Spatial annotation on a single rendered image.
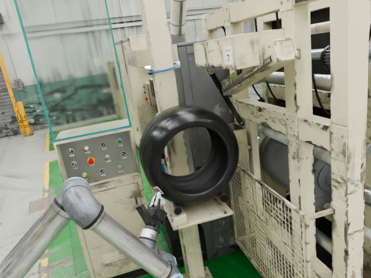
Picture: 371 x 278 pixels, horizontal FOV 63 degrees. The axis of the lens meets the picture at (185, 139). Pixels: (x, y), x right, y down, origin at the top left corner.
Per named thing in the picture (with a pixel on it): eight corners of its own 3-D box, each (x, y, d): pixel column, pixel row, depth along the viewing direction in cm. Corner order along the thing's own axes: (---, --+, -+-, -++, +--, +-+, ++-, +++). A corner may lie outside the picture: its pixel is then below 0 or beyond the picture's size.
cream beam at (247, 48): (195, 68, 189) (191, 43, 185) (232, 62, 195) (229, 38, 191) (235, 70, 133) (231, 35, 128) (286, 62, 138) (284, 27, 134)
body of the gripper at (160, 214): (158, 213, 166) (152, 234, 159) (147, 206, 162) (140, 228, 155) (168, 211, 161) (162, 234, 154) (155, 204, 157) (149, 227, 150)
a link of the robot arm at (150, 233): (134, 236, 153) (147, 235, 146) (138, 227, 155) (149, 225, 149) (148, 242, 157) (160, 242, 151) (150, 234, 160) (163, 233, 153)
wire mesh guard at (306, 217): (234, 241, 234) (225, 156, 214) (237, 240, 234) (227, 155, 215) (309, 341, 150) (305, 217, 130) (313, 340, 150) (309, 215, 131)
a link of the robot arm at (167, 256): (171, 281, 149) (150, 273, 144) (163, 267, 160) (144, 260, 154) (181, 265, 150) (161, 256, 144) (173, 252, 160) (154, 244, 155)
